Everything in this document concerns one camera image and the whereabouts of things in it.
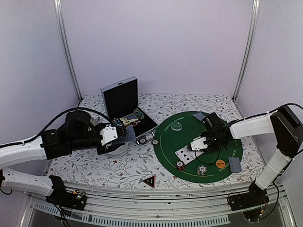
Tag orange big blind button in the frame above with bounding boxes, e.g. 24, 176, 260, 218
215, 159, 226, 169

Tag face-up spades card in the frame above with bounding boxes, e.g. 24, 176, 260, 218
175, 148, 195, 165

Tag dealt blue checkered cards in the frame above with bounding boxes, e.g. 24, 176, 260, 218
228, 157, 242, 173

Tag clear acrylic dealer button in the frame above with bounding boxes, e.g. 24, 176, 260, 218
171, 122, 182, 131

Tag black red chip stack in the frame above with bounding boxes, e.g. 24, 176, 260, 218
175, 160, 185, 172

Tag black red 100 chip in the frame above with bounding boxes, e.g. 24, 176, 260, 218
152, 140, 159, 146

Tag face-up diamond card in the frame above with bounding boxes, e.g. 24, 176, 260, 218
195, 151, 204, 157

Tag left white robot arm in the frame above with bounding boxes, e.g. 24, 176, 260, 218
0, 107, 118, 205

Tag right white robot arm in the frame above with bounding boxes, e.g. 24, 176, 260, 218
201, 103, 303, 206

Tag white ceramic bowl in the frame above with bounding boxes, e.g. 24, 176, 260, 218
107, 144, 128, 157

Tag left poker chip stack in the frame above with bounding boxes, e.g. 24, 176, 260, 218
112, 118, 123, 127

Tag poker chip stack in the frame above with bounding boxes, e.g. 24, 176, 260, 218
133, 108, 145, 120
112, 118, 123, 127

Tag boxed playing card deck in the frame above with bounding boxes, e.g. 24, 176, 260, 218
119, 113, 139, 126

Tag round green poker mat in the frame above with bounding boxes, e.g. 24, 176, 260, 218
154, 111, 243, 183

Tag floral tablecloth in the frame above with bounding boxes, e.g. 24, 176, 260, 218
48, 94, 264, 192

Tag right poker chip stack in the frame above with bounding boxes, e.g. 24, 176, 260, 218
133, 108, 145, 120

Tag red black triangle card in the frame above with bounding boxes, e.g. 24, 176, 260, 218
142, 175, 156, 188

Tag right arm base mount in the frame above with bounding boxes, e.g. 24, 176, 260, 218
227, 189, 269, 222

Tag right aluminium frame post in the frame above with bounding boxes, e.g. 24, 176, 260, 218
232, 0, 260, 102

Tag aluminium frame post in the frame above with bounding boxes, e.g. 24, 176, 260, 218
53, 0, 82, 101
232, 0, 260, 102

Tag left aluminium frame post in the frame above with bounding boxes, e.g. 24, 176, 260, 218
53, 0, 82, 101

